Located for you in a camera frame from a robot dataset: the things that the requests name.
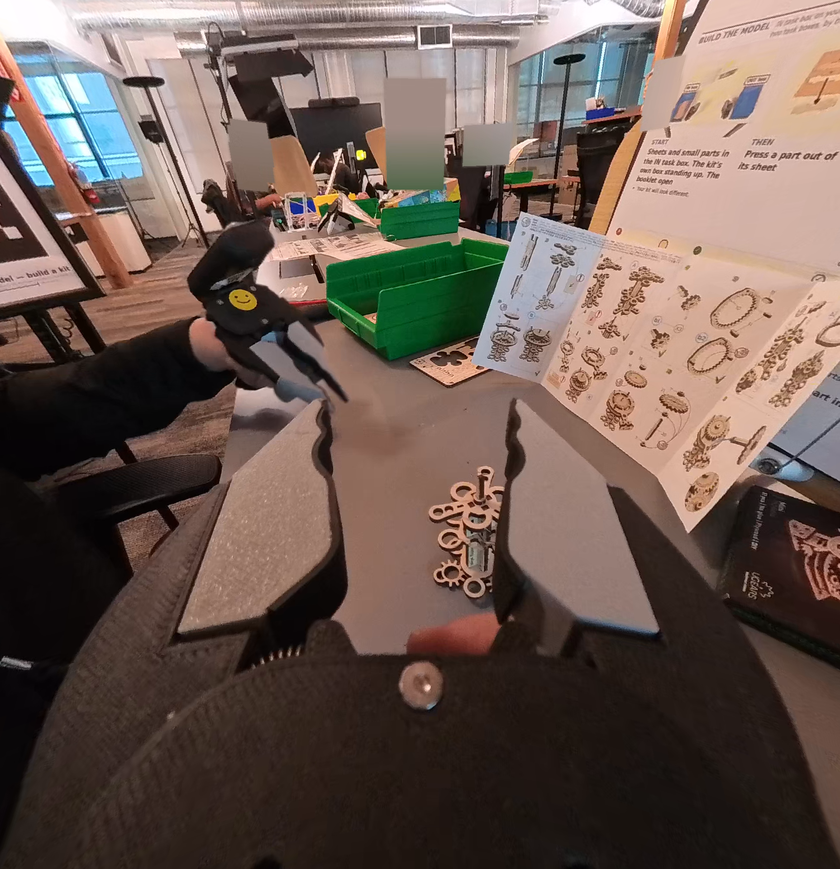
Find wooden model assembly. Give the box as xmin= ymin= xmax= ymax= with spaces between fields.
xmin=429 ymin=465 xmax=508 ymax=600

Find person's left hand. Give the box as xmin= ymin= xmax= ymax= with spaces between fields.
xmin=189 ymin=316 xmax=277 ymax=392

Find white instruction poster board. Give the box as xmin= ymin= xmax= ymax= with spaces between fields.
xmin=606 ymin=0 xmax=840 ymax=483

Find wooden support post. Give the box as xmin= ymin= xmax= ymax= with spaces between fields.
xmin=0 ymin=20 xmax=132 ymax=289

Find framed marker sign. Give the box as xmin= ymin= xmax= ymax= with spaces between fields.
xmin=0 ymin=125 xmax=107 ymax=313

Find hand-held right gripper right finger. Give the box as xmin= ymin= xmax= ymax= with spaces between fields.
xmin=491 ymin=398 xmax=662 ymax=658

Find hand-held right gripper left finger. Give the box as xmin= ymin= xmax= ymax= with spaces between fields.
xmin=177 ymin=399 xmax=348 ymax=639

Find person's black top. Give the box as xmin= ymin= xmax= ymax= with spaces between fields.
xmin=0 ymin=444 xmax=132 ymax=680

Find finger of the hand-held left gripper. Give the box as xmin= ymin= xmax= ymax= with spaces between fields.
xmin=249 ymin=333 xmax=349 ymax=404
xmin=283 ymin=304 xmax=326 ymax=369

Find person's left forearm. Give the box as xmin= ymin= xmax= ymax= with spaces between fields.
xmin=0 ymin=318 xmax=207 ymax=479

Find folded assembly instruction booklet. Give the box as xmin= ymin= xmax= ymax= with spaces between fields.
xmin=473 ymin=210 xmax=840 ymax=534

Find wooden sheet with lobed cutouts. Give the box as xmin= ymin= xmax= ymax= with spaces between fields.
xmin=410 ymin=336 xmax=492 ymax=388

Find printed paper sheets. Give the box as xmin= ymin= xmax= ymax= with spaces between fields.
xmin=267 ymin=234 xmax=409 ymax=263

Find black floor lamp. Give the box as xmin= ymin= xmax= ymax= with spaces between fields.
xmin=123 ymin=75 xmax=210 ymax=248
xmin=552 ymin=54 xmax=578 ymax=228

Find black kit box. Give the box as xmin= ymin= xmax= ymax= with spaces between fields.
xmin=721 ymin=484 xmax=840 ymax=674

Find black monitor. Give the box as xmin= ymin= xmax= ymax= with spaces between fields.
xmin=290 ymin=100 xmax=384 ymax=179

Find black office chair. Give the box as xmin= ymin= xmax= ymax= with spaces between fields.
xmin=50 ymin=454 xmax=222 ymax=544

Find green plastic bin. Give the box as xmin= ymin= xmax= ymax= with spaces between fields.
xmin=378 ymin=199 xmax=462 ymax=242
xmin=325 ymin=238 xmax=511 ymax=362

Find person's right hand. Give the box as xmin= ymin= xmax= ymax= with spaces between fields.
xmin=406 ymin=614 xmax=502 ymax=656

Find silver ventilation duct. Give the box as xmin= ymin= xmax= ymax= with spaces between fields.
xmin=74 ymin=0 xmax=553 ymax=36

